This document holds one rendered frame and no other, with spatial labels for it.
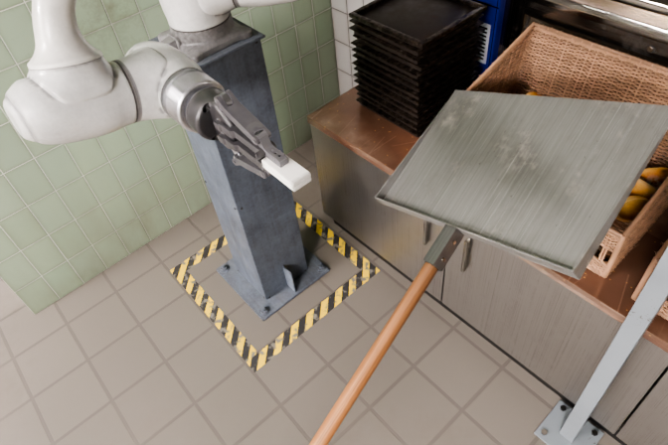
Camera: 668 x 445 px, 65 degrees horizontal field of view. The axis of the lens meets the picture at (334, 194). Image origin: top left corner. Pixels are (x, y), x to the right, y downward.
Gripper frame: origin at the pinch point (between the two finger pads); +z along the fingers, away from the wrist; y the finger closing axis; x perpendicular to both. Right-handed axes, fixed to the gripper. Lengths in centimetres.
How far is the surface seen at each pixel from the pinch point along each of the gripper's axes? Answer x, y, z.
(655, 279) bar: -50, 38, 38
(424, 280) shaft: -22.3, 41.5, 6.7
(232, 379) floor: 10, 117, -45
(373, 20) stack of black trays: -73, 28, -58
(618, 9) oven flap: -108, 22, -5
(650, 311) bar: -50, 47, 40
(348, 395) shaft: 2, 53, 9
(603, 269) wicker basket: -62, 57, 27
